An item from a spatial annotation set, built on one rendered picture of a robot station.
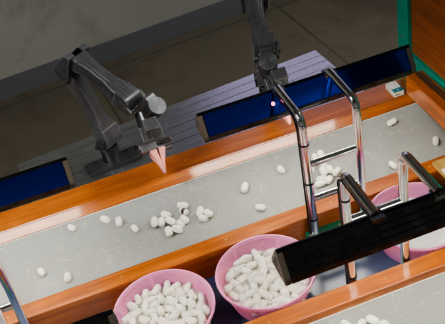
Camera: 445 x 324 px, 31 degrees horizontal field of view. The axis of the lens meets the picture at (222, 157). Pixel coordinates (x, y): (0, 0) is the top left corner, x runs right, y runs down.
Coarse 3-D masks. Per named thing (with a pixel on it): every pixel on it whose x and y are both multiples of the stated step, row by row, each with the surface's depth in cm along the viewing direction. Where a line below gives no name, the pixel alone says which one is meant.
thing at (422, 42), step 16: (400, 0) 252; (416, 0) 244; (432, 0) 234; (400, 16) 256; (416, 16) 248; (432, 16) 237; (400, 32) 260; (416, 32) 251; (432, 32) 241; (416, 48) 255; (432, 48) 244; (416, 64) 255; (432, 64) 248
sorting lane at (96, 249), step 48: (336, 144) 249; (384, 144) 245; (432, 144) 241; (192, 192) 242; (240, 192) 239; (288, 192) 235; (48, 240) 236; (96, 240) 232; (144, 240) 229; (192, 240) 226; (0, 288) 223; (48, 288) 220
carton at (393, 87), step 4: (388, 84) 262; (392, 84) 262; (396, 84) 261; (388, 88) 262; (392, 88) 260; (396, 88) 260; (400, 88) 259; (392, 92) 260; (396, 92) 258; (400, 92) 259; (396, 96) 259
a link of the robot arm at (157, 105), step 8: (144, 96) 244; (152, 96) 236; (120, 104) 241; (144, 104) 236; (152, 104) 235; (160, 104) 236; (128, 112) 240; (144, 112) 237; (152, 112) 234; (160, 112) 235
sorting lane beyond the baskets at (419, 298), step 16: (416, 288) 199; (432, 288) 198; (368, 304) 198; (384, 304) 197; (400, 304) 196; (416, 304) 195; (432, 304) 194; (320, 320) 196; (336, 320) 195; (352, 320) 194; (400, 320) 192; (416, 320) 191; (432, 320) 191
